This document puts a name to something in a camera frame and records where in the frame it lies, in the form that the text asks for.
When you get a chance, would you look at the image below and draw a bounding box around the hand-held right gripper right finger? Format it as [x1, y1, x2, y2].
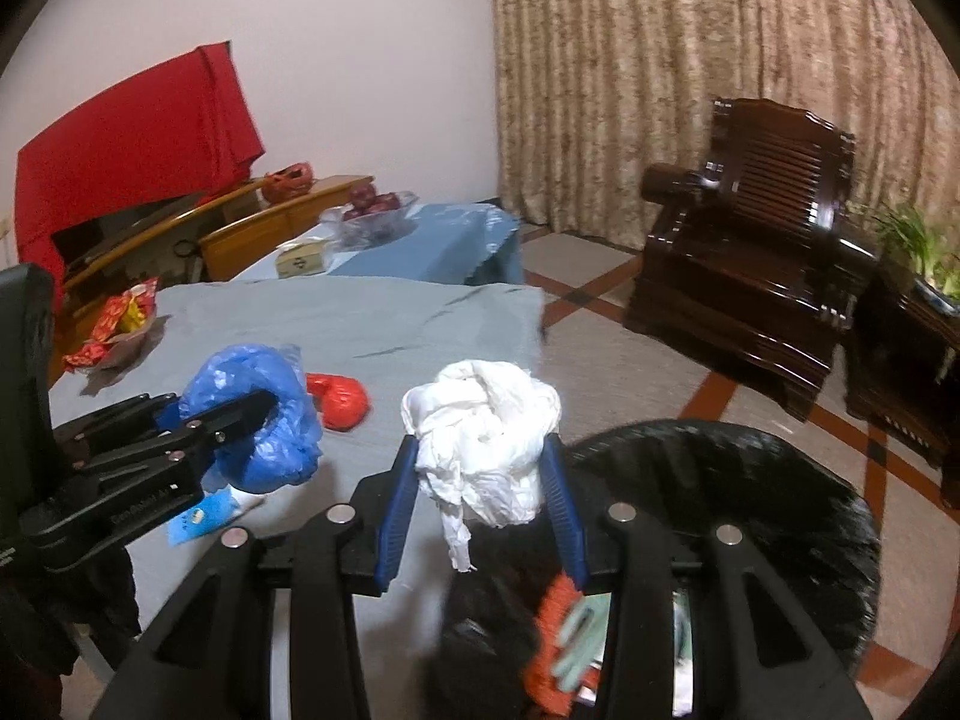
[541, 435, 875, 720]

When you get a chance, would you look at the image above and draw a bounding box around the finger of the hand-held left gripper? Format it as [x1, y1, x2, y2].
[54, 392, 182, 460]
[21, 388, 280, 571]

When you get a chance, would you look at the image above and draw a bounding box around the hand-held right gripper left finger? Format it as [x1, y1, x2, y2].
[90, 435, 419, 720]

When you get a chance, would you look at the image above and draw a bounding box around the pale green glove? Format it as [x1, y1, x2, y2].
[551, 591, 610, 691]

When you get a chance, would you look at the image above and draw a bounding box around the white plastic bag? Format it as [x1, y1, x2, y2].
[401, 358, 562, 573]

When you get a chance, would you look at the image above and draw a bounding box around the orange foam fruit net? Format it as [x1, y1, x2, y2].
[523, 574, 601, 717]

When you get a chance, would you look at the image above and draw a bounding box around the blue plastic bag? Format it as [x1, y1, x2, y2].
[178, 343, 323, 496]

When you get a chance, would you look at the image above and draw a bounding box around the trash bin with black bag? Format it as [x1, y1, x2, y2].
[420, 424, 882, 720]

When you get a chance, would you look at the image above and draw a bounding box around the blue paper packet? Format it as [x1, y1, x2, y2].
[166, 487, 263, 547]

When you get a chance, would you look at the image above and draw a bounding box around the red snack bag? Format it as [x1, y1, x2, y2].
[62, 277, 160, 374]

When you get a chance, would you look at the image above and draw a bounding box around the dark cloth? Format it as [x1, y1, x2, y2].
[0, 547, 143, 720]

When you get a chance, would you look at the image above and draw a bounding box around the red plastic bag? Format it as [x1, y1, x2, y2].
[305, 373, 372, 432]

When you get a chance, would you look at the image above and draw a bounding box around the black television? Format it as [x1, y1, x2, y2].
[51, 199, 203, 278]

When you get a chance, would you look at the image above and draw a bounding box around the grey tablecloth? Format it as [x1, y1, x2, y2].
[45, 274, 545, 683]

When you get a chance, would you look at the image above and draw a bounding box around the tissue box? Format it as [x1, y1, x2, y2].
[275, 238, 329, 278]

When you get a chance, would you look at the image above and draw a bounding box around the red cloth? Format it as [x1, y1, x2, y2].
[15, 41, 265, 293]

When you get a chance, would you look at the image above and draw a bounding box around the blue tablecloth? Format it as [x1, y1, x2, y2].
[232, 202, 524, 287]

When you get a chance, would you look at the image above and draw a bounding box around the red bag on cabinet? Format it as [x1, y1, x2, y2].
[262, 162, 314, 203]

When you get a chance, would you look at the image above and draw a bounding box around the glass fruit bowl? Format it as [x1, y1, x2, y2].
[320, 191, 419, 247]

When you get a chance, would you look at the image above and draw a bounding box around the dark wooden armchair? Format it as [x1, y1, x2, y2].
[624, 97, 882, 421]

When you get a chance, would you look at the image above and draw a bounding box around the dark wooden side table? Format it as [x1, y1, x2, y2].
[847, 270, 960, 507]

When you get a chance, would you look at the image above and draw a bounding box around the green potted plant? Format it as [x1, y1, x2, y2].
[862, 202, 960, 316]

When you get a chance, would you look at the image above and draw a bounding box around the beige patterned curtain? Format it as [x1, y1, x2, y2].
[480, 0, 960, 260]

